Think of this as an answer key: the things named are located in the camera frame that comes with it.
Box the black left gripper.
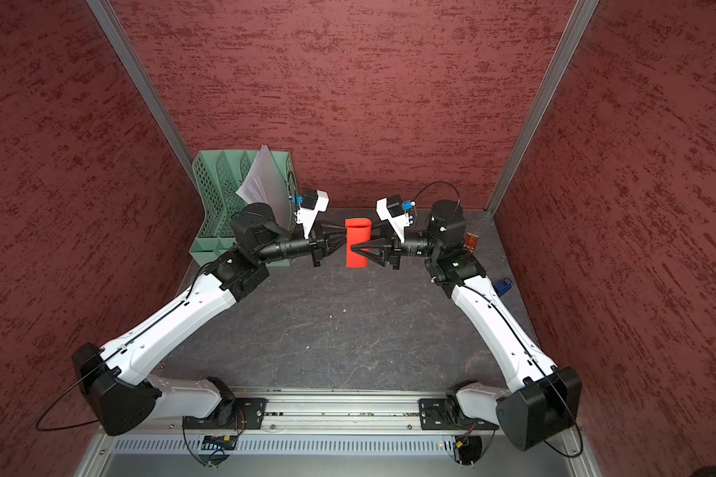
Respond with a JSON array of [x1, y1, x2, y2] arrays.
[[255, 217, 357, 266]]

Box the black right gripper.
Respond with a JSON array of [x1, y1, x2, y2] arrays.
[[352, 215, 443, 268]]

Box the red square paper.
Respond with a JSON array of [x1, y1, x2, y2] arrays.
[[344, 218, 372, 268]]

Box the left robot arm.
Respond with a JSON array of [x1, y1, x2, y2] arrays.
[[73, 203, 347, 436]]

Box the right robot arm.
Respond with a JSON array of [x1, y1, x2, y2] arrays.
[[351, 196, 582, 450]]

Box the white paper sheets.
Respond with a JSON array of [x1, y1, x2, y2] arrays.
[[236, 145, 296, 229]]

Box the red pencil box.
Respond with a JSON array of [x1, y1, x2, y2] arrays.
[[465, 233, 479, 252]]

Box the green plastic file organizer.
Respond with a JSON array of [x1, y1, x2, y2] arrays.
[[189, 149, 296, 268]]

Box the blue stapler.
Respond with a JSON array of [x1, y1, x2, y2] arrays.
[[493, 278, 513, 297]]

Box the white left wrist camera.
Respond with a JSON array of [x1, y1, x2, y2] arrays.
[[292, 189, 329, 239]]

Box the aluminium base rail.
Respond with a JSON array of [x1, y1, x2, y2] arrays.
[[74, 386, 601, 477]]

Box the aluminium left corner post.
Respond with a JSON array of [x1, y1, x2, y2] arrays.
[[86, 0, 198, 189]]

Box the aluminium corner post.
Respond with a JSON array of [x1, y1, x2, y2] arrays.
[[86, 0, 198, 189], [485, 0, 599, 216]]

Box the aluminium right corner post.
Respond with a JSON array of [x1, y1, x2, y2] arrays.
[[485, 0, 599, 216]]

